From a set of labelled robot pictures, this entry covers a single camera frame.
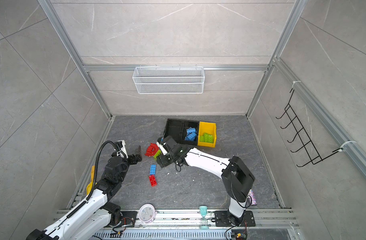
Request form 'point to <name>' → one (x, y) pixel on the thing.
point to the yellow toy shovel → (89, 188)
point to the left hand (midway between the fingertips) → (131, 144)
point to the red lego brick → (153, 181)
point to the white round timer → (147, 213)
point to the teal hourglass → (204, 223)
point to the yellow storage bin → (207, 135)
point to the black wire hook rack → (302, 149)
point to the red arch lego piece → (151, 150)
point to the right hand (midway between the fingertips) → (162, 157)
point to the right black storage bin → (187, 124)
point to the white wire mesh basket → (169, 80)
